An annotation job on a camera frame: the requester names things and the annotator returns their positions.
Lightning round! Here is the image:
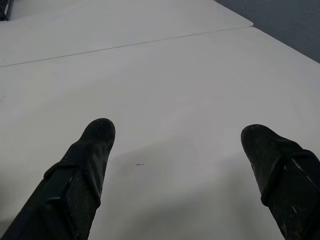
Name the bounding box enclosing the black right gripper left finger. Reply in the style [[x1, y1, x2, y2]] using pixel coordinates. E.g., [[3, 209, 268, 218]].
[[0, 118, 117, 240]]

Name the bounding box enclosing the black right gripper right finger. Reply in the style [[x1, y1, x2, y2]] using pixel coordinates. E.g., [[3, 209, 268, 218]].
[[240, 123, 320, 240]]

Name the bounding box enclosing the black metal frame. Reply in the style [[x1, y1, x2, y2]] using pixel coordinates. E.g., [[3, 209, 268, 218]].
[[0, 0, 16, 22]]

